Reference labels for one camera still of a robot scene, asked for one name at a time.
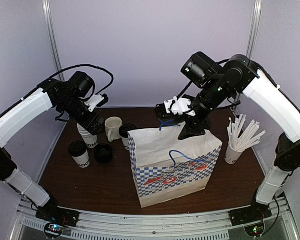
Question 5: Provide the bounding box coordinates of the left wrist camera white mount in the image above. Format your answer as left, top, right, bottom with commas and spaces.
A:
85, 93, 109, 112

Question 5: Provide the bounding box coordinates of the bundle of white wrapped straws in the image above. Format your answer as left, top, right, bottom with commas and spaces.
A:
227, 114, 266, 152

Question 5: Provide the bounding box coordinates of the black plastic cup lid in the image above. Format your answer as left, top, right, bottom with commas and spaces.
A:
119, 123, 138, 139

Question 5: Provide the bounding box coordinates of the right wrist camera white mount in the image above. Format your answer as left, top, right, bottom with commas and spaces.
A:
154, 96, 196, 120

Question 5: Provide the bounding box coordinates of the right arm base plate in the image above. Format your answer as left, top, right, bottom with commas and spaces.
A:
229, 206, 272, 227

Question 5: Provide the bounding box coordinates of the stack of black cup lids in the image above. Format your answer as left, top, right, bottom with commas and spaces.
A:
93, 143, 114, 164

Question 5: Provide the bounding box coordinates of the cream ceramic mug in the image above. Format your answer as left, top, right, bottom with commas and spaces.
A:
104, 116, 123, 143

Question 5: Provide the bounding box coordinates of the right aluminium corner post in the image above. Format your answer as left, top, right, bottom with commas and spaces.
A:
246, 0, 263, 59

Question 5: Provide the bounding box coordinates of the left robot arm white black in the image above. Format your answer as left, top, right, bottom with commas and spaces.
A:
0, 71, 109, 222

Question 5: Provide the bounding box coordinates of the checkered paper takeout bag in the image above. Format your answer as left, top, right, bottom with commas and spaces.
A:
128, 120, 223, 208

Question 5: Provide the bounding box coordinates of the white cup holding straws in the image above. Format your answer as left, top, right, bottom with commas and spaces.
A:
224, 145, 243, 165

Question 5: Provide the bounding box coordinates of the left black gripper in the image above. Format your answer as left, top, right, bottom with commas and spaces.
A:
59, 94, 105, 136

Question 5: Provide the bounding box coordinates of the stack of white paper cups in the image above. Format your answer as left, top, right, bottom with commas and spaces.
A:
76, 123, 98, 149

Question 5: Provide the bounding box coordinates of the aluminium front rail frame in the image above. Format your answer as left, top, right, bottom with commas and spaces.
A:
8, 195, 300, 240

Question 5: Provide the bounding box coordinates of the white paper coffee cup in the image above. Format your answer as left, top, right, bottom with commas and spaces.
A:
121, 137, 130, 151

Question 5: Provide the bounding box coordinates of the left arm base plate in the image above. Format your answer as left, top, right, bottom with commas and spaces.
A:
35, 208, 80, 227

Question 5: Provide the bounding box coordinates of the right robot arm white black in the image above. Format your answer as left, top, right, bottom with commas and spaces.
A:
169, 51, 300, 221

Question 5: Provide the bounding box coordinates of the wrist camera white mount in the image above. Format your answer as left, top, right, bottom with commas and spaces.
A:
85, 93, 109, 112
154, 96, 196, 120

